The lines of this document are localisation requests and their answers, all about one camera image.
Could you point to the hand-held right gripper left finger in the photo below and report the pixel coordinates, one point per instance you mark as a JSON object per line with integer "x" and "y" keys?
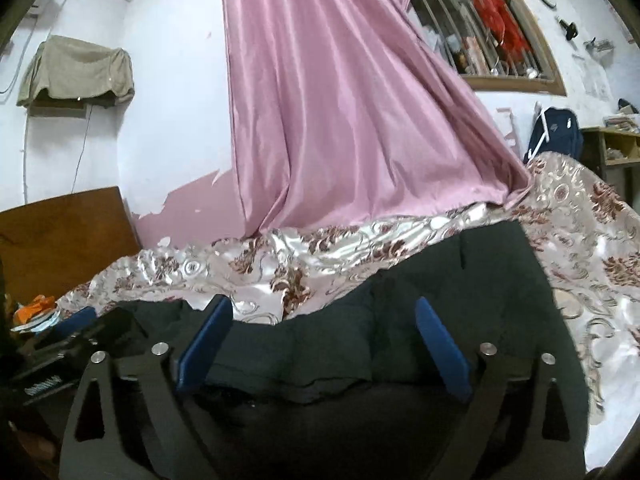
{"x": 205, "y": 347}

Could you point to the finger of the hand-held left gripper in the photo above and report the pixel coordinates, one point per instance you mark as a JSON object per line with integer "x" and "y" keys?
{"x": 117, "y": 327}
{"x": 75, "y": 322}

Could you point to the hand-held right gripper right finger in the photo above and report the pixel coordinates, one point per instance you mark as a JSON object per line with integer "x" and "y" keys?
{"x": 442, "y": 350}

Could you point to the black jacket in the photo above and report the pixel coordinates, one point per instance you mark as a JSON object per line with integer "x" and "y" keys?
{"x": 400, "y": 310}

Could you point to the orange clothes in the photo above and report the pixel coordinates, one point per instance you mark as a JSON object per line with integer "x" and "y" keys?
{"x": 35, "y": 312}

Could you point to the wooden headboard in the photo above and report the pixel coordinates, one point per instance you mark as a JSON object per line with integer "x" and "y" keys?
{"x": 60, "y": 240}

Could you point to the floral satin bedspread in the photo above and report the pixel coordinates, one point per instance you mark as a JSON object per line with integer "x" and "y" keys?
{"x": 590, "y": 240}

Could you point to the dark blue backpack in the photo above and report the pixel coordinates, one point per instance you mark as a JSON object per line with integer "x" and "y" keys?
{"x": 555, "y": 132}

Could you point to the wooden shelf unit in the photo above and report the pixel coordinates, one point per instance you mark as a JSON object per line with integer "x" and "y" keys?
{"x": 615, "y": 150}

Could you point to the pink curtain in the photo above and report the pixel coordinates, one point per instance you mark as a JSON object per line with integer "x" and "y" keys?
{"x": 350, "y": 100}

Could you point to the barred wooden window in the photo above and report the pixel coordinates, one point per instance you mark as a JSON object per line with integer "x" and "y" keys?
{"x": 490, "y": 35}

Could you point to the red hanging garment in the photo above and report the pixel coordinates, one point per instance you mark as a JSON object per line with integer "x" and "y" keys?
{"x": 502, "y": 20}

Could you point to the olive cloth on wall unit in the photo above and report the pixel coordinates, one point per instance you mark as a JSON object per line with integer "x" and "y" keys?
{"x": 75, "y": 67}

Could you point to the small wall rack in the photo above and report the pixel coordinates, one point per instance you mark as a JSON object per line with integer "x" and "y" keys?
{"x": 597, "y": 45}

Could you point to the black wall hook item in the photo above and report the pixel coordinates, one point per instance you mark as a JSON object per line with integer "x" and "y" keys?
{"x": 569, "y": 29}

